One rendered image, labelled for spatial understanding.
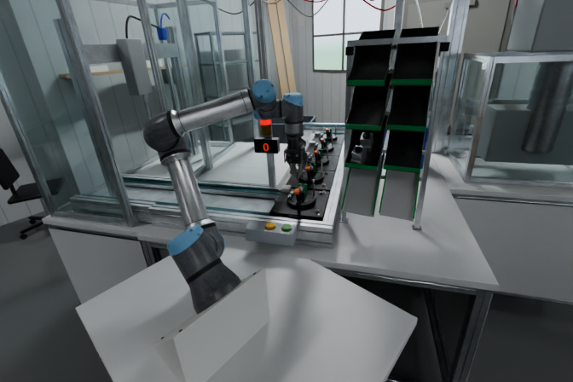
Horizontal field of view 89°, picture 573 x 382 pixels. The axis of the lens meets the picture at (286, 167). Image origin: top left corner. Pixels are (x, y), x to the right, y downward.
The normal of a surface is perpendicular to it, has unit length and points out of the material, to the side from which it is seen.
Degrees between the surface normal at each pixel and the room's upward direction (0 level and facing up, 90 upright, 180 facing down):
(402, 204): 45
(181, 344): 90
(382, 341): 0
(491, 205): 90
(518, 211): 90
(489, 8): 90
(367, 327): 0
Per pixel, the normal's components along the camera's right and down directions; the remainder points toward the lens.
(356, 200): -0.33, -0.39
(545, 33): -0.26, 0.39
